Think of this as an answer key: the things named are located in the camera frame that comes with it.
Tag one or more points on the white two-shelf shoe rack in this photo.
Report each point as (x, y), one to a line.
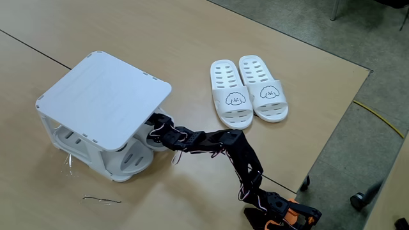
(105, 99)

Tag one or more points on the black object on floor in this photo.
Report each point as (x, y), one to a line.
(402, 224)

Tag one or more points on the black table castor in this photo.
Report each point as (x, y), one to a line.
(305, 183)

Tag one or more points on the black chair castor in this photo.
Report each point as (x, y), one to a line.
(357, 201)

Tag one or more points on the white dog slipper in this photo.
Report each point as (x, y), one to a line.
(244, 105)
(274, 100)

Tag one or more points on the grey metal chair leg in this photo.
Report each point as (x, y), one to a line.
(334, 11)

